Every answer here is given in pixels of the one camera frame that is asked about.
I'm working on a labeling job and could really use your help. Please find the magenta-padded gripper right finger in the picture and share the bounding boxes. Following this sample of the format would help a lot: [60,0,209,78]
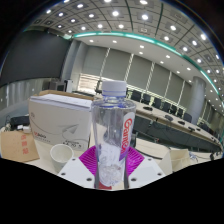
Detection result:
[125,146,167,189]

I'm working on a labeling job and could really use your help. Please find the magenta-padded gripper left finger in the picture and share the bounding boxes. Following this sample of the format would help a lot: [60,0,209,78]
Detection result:
[57,145,99,190]

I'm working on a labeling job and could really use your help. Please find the clear plastic water bottle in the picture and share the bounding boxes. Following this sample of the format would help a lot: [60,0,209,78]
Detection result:
[90,79,137,190]

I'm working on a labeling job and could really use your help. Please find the white ceramic mug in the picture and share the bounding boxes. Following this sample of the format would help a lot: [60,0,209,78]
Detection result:
[49,143,75,174]

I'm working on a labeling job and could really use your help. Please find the white paper ream box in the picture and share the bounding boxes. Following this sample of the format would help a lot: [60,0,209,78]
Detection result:
[28,89,96,152]

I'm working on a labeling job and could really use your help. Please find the black conference microphone units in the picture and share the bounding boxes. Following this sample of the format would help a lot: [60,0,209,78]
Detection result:
[142,105,201,133]

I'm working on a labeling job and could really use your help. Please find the flat brown cardboard sheet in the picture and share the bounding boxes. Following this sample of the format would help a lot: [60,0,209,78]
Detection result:
[0,130,40,163]

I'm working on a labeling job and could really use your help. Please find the black power adapter device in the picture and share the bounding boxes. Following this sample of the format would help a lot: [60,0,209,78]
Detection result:
[9,114,31,132]

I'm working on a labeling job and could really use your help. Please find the grey boxy monitor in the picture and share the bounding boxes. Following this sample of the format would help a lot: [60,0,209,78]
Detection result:
[49,79,73,93]

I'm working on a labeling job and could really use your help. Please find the round ceiling lights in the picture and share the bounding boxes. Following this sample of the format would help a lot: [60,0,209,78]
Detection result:
[29,0,224,101]

